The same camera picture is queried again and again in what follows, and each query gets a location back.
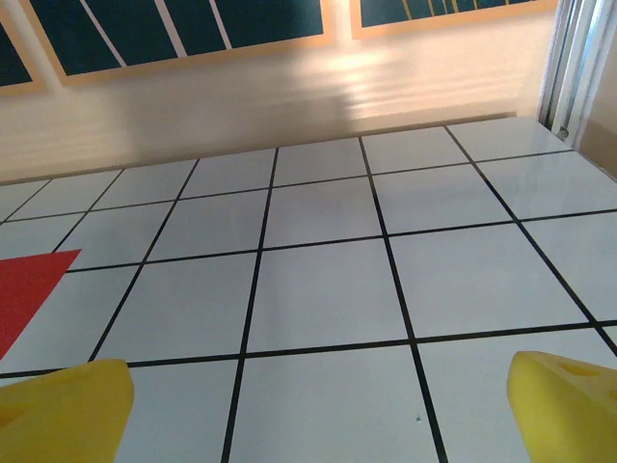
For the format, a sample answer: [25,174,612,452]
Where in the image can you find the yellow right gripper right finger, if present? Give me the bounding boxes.
[507,350,617,463]

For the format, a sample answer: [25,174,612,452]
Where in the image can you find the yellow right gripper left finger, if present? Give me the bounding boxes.
[0,358,136,463]

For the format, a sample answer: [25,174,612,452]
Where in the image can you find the red cloth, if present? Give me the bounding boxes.
[0,248,83,362]

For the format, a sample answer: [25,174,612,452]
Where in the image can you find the cream disc yellow strands panel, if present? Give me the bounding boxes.
[348,0,561,41]

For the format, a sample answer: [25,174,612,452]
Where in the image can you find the aluminium frame post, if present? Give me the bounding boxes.
[536,0,617,146]

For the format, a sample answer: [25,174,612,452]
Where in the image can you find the white flowers wall panel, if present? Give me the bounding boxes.
[18,0,337,89]

